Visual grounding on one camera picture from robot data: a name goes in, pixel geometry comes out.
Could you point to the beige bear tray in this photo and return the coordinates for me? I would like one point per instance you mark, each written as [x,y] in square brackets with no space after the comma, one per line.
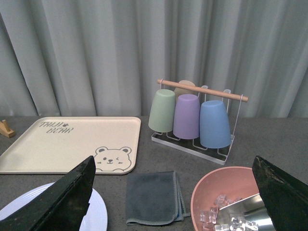
[55,145]

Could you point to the beige plastic cup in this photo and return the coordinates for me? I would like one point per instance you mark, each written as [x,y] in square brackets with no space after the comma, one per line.
[180,91]

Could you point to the wooden peg drying rack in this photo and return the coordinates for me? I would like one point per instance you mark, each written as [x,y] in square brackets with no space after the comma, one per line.
[5,130]

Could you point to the grey folded cloth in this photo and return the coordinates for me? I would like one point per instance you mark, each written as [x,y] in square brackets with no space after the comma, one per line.
[154,199]

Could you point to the green plastic cup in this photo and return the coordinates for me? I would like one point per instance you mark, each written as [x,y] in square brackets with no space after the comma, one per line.
[162,111]

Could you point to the clear ice cubes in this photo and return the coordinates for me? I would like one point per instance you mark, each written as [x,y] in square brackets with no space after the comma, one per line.
[235,222]

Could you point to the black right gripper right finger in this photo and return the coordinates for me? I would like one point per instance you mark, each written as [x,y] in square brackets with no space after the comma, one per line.
[285,197]

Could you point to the grey curtain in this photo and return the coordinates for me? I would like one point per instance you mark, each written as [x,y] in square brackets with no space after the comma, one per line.
[103,57]

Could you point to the pink bowl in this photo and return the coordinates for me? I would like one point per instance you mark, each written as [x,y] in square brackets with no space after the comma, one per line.
[234,182]

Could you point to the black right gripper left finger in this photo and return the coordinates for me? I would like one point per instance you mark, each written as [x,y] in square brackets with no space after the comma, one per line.
[61,207]

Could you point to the metal scoop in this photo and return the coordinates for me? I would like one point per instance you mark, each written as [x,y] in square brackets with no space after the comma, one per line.
[252,208]

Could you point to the blue plastic cup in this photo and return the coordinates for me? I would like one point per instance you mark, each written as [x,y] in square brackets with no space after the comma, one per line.
[214,126]

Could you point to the white wire cup rack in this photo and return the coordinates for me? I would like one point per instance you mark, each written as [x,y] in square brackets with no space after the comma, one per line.
[194,146]

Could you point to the purple plastic cup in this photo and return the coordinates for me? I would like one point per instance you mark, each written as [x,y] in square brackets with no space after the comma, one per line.
[186,117]

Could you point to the white ridged plate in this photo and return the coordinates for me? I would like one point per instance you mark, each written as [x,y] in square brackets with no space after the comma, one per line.
[96,218]

